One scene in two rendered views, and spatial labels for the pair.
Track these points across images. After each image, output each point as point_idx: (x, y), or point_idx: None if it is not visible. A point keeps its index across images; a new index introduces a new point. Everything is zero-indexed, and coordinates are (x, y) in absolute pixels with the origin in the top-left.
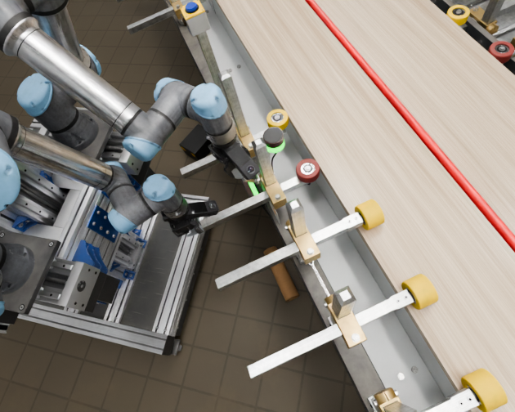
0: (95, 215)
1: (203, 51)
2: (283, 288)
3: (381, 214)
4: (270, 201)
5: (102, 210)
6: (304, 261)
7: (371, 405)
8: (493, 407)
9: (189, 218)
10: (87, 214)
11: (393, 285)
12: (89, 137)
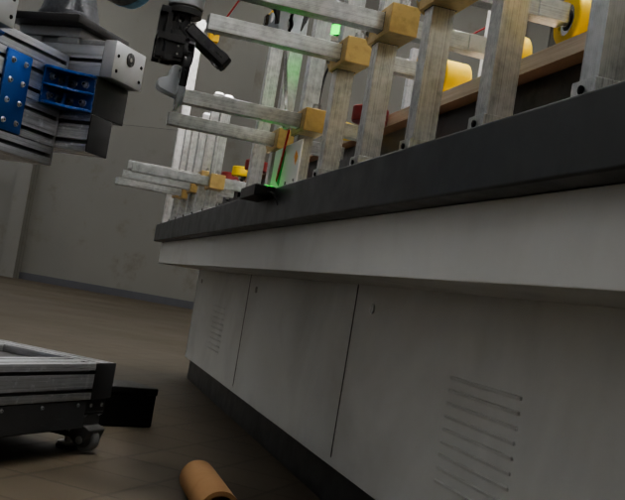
0: (22, 59)
1: (269, 66)
2: (205, 487)
3: (467, 65)
4: (300, 126)
5: (29, 73)
6: (346, 47)
7: (403, 142)
8: (589, 0)
9: (189, 33)
10: (20, 44)
11: (472, 79)
12: (88, 16)
